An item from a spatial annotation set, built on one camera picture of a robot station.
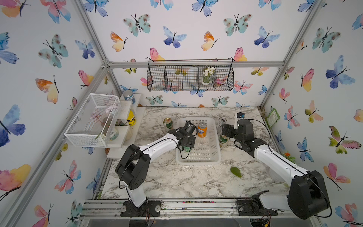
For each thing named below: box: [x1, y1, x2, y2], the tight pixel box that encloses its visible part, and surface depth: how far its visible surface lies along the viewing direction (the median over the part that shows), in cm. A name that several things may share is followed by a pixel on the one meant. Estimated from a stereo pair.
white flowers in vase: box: [201, 66, 217, 85], surface depth 91 cm
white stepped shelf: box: [106, 93, 147, 159], surface depth 99 cm
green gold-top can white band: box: [219, 133, 230, 149], surface depth 93 cm
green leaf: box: [230, 166, 242, 178], surface depth 88 cm
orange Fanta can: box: [197, 122, 208, 139], surface depth 97 cm
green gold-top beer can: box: [163, 117, 173, 130], surface depth 100 cm
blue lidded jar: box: [122, 89, 136, 105], surface depth 100 cm
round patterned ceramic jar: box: [104, 126, 120, 142], surface depth 82 cm
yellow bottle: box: [126, 109, 137, 126], surface depth 104 cm
